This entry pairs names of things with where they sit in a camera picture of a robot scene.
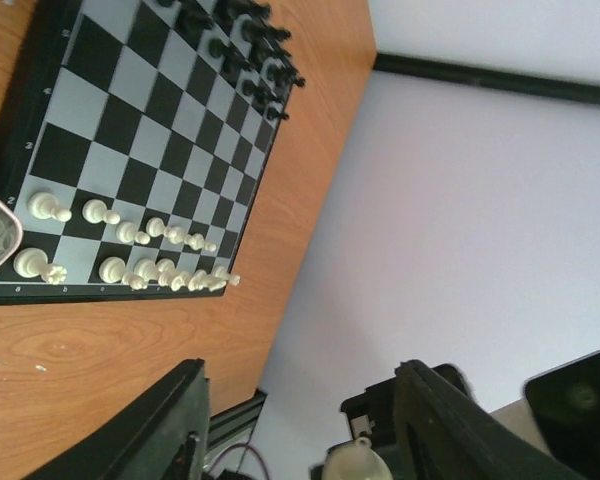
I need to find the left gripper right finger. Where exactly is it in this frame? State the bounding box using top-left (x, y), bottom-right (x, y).
top-left (393, 360), bottom-right (581, 479)

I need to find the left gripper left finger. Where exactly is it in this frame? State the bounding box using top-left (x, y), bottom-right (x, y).
top-left (29, 359), bottom-right (210, 479)

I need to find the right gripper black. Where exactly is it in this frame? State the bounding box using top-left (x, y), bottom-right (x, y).
top-left (340, 363), bottom-right (475, 479)

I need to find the white piece passed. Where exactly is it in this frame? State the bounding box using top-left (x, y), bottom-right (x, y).
top-left (321, 437), bottom-right (393, 480)

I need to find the white chess bishop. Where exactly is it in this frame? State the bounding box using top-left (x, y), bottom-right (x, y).
top-left (99, 257), bottom-right (145, 290)

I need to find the white chess pawn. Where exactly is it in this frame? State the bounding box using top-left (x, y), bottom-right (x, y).
top-left (164, 226), bottom-right (191, 245)
top-left (13, 248), bottom-right (67, 285)
top-left (115, 221), bottom-right (151, 245)
top-left (145, 217), bottom-right (173, 238)
top-left (82, 199), bottom-right (121, 225)

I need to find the white chess piece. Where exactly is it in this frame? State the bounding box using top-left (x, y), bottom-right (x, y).
top-left (27, 192), bottom-right (72, 223)

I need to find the white chess king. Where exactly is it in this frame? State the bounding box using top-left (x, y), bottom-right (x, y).
top-left (156, 258), bottom-right (191, 291)

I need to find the white chess rook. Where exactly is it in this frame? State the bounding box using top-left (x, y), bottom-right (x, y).
top-left (211, 265), bottom-right (241, 286)

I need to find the black white chess board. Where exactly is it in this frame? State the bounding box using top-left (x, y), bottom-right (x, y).
top-left (0, 1), bottom-right (305, 305)

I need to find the purple cable on base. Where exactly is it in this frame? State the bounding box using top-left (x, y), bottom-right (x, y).
top-left (219, 442), bottom-right (271, 480)

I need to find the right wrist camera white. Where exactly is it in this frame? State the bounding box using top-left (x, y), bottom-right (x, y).
top-left (491, 350), bottom-right (600, 479)

